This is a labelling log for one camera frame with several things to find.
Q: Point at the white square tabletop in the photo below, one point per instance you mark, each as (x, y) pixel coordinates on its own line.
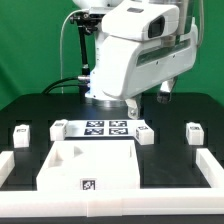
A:
(90, 165)

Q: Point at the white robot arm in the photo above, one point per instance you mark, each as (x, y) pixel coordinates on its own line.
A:
(103, 7)

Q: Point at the white fiducial marker sheet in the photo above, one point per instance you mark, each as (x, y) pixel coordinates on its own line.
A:
(102, 128)

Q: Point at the black camera on stand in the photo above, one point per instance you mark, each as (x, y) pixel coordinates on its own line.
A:
(87, 23)

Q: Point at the white U-shaped fence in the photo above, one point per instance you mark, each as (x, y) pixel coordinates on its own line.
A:
(159, 201)

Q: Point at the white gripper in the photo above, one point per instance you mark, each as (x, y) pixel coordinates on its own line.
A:
(147, 42)

